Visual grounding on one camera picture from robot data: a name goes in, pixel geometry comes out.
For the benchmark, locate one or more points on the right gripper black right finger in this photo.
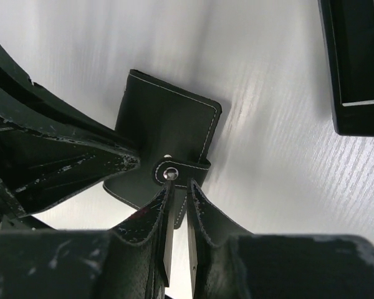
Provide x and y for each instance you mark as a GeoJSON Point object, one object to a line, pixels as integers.
{"type": "Point", "coordinates": [228, 261]}

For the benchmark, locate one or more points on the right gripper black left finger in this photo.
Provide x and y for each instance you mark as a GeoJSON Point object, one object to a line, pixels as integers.
{"type": "Point", "coordinates": [130, 260]}

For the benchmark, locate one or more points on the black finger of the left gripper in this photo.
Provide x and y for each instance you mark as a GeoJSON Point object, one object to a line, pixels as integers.
{"type": "Point", "coordinates": [49, 150]}

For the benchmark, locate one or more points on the black leather card holder wallet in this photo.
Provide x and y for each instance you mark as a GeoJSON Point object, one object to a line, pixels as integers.
{"type": "Point", "coordinates": [172, 128]}

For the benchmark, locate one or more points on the black plastic card tray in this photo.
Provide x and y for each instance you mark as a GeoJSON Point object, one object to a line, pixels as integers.
{"type": "Point", "coordinates": [348, 31]}

